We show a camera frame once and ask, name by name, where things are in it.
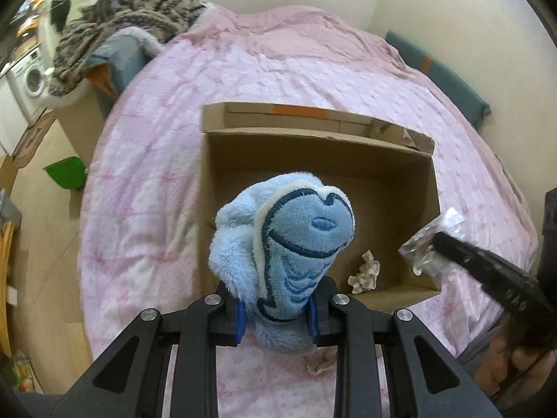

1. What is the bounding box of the person's right hand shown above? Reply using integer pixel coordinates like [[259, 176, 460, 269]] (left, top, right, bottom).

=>
[[474, 317, 556, 410]]

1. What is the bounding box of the clear plastic bag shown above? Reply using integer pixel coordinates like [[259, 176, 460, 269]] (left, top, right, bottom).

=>
[[398, 208, 465, 279]]

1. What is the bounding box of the patterned floor mat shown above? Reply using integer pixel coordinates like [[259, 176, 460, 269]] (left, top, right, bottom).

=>
[[12, 110, 57, 169]]

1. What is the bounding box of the green plastic dustpan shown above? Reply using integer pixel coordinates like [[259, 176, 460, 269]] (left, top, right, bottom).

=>
[[44, 156, 87, 190]]

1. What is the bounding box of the wooden chair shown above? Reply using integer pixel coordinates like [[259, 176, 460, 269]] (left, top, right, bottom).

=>
[[0, 221, 15, 358]]

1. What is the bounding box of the grey patterned knit blanket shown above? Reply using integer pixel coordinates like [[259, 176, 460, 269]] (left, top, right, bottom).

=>
[[45, 0, 209, 100]]

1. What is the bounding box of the light blue plush toy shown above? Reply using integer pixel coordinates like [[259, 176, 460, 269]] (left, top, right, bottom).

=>
[[208, 173, 356, 354]]

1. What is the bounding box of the brown cardboard box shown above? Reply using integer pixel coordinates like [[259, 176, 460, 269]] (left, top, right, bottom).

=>
[[196, 102, 441, 312]]

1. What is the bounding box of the pink patterned bed quilt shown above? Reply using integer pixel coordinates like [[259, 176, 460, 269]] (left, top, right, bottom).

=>
[[76, 5, 540, 418]]

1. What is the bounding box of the black garment on hanger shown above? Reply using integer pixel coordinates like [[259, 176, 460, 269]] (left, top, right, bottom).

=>
[[50, 0, 71, 33]]

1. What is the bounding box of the teal cushion with orange stripe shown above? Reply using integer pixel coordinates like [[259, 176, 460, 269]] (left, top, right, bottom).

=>
[[385, 30, 492, 129]]

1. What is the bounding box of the white washing machine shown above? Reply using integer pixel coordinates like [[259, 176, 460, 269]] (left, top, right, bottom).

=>
[[8, 46, 46, 125]]

